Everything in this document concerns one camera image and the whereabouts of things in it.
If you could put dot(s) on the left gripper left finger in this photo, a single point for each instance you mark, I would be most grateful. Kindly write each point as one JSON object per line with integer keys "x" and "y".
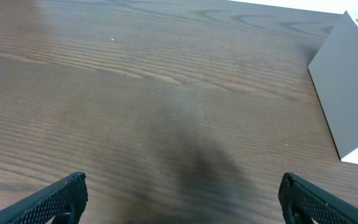
{"x": 61, "y": 202}

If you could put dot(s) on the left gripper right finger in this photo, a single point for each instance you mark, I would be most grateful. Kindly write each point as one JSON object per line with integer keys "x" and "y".
{"x": 303, "y": 202}

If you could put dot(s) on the white cardboard box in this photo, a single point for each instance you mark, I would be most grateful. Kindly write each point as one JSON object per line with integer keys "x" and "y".
{"x": 334, "y": 72}

